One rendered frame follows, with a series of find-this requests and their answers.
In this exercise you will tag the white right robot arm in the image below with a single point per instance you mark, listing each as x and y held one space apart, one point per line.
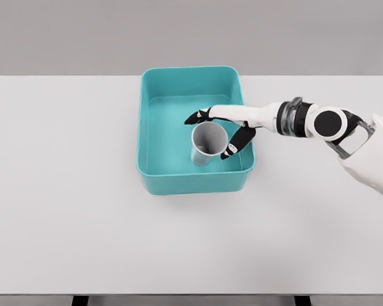
325 125

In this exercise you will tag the white paper cup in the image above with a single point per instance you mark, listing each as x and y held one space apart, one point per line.
207 140

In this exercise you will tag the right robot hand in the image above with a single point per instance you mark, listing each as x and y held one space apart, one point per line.
233 113

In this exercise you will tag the teal plastic basket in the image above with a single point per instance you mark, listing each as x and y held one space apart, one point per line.
166 134

